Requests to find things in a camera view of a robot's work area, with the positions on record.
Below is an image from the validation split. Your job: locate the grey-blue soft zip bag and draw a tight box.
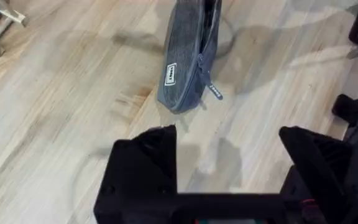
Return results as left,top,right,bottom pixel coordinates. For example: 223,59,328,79
157,0,224,114

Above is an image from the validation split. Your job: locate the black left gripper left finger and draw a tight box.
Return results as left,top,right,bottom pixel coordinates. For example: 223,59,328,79
93,124,180,224

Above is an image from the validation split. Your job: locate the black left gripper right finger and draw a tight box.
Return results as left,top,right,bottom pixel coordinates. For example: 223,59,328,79
278,125,358,224

